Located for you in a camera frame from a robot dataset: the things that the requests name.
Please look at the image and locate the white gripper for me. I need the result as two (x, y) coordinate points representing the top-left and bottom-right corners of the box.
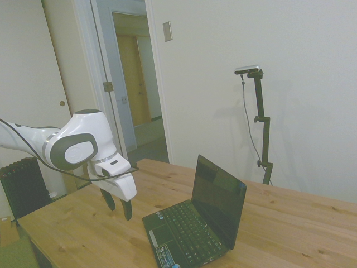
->
(88, 164), (138, 222)

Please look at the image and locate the black laptop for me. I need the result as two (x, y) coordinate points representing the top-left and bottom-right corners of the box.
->
(142, 154), (248, 268)

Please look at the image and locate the black radiator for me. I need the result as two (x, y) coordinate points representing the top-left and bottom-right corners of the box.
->
(0, 156), (52, 220)

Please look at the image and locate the brown cardboard box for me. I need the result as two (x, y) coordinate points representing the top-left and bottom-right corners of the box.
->
(0, 215), (20, 246)

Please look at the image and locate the wooden hallway door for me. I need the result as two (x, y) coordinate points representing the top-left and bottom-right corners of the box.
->
(116, 35), (153, 127)

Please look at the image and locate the white open door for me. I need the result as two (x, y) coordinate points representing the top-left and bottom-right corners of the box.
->
(90, 0), (132, 168)

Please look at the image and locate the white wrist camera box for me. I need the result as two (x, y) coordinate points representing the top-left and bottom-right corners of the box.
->
(94, 152), (132, 178)

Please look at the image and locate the grey camera cable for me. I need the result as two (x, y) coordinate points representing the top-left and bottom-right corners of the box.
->
(240, 74), (266, 168)

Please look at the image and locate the black camera stand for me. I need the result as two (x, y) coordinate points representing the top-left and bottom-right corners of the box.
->
(247, 69), (274, 185)

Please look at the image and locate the beige wall switch plate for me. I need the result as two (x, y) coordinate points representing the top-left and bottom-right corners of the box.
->
(162, 21), (173, 42)

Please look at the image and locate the silver camera on stand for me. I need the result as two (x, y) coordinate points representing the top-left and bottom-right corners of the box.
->
(234, 64), (262, 75)

